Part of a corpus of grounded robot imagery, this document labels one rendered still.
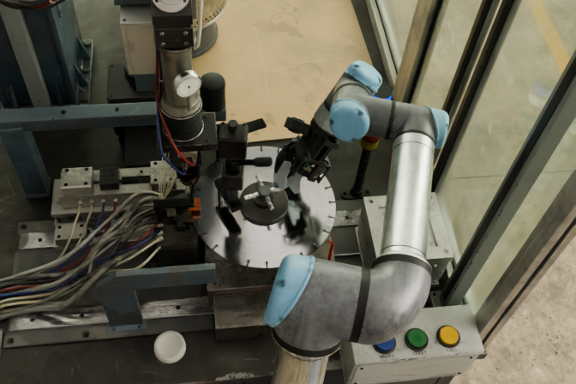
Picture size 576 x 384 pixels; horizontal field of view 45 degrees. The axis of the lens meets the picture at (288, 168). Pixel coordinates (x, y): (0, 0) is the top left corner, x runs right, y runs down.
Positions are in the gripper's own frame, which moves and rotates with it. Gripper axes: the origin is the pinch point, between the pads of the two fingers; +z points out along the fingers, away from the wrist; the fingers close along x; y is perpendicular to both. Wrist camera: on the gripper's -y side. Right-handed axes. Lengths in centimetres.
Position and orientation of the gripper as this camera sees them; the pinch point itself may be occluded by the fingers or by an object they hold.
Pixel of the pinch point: (278, 184)
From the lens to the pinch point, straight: 156.2
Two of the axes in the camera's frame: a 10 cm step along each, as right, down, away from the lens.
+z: -5.1, 7.0, 5.1
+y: 2.2, 6.7, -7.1
